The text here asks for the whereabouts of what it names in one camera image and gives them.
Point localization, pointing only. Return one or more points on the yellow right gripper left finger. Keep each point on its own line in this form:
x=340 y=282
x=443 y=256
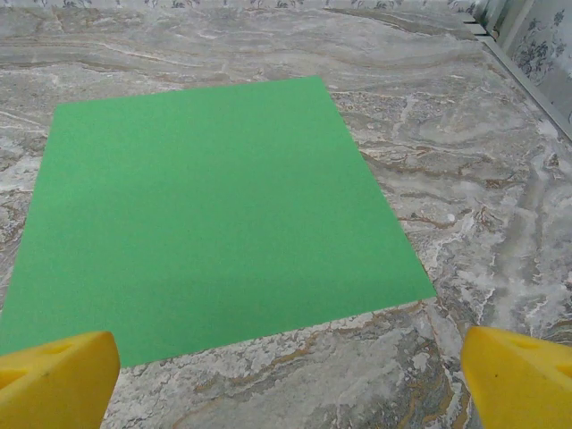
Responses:
x=53 y=384

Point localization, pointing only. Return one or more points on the aluminium side rail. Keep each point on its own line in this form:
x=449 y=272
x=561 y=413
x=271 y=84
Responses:
x=527 y=82

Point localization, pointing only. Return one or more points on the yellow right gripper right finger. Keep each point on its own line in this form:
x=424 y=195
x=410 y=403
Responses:
x=523 y=384

